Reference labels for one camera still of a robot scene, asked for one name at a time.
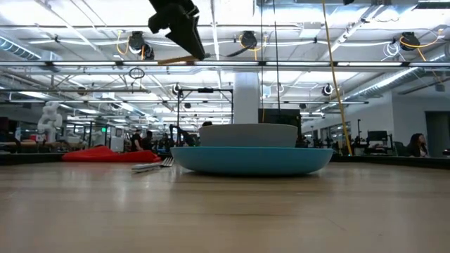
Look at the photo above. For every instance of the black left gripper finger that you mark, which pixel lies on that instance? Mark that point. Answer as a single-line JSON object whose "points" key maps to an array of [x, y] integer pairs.
{"points": [[186, 35], [160, 21]]}

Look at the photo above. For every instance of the grey-white bowl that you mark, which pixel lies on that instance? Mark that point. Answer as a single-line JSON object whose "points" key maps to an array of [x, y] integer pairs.
{"points": [[247, 135]]}

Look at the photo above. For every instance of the blue plate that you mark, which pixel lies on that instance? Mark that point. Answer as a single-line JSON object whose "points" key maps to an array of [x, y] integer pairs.
{"points": [[253, 161]]}

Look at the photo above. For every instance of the white building column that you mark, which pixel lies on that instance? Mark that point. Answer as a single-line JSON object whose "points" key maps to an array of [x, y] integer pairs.
{"points": [[246, 91]]}

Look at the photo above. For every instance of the person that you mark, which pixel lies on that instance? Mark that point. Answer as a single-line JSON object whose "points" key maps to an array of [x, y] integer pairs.
{"points": [[148, 140], [207, 123], [136, 140], [416, 144]]}

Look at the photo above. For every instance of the white machine cabinet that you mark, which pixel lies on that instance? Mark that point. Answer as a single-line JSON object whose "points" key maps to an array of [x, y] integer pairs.
{"points": [[116, 142]]}

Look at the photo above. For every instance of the dark panel screen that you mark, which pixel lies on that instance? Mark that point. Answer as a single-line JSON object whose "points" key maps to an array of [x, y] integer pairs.
{"points": [[288, 117]]}

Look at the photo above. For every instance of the black computer monitor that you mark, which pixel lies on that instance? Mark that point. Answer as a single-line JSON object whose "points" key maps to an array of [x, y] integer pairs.
{"points": [[377, 136]]}

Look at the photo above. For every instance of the red cloth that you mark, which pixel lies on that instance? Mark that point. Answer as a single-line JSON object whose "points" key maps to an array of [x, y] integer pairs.
{"points": [[105, 154]]}

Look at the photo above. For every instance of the white robot figure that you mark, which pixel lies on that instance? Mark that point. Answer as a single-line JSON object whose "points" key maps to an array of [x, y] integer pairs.
{"points": [[49, 121]]}

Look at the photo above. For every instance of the black station frame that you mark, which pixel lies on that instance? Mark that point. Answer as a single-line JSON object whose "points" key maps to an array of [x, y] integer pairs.
{"points": [[205, 90]]}

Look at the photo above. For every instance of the silver ceiling duct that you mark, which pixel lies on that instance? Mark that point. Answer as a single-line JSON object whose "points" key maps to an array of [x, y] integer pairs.
{"points": [[17, 49], [386, 82]]}

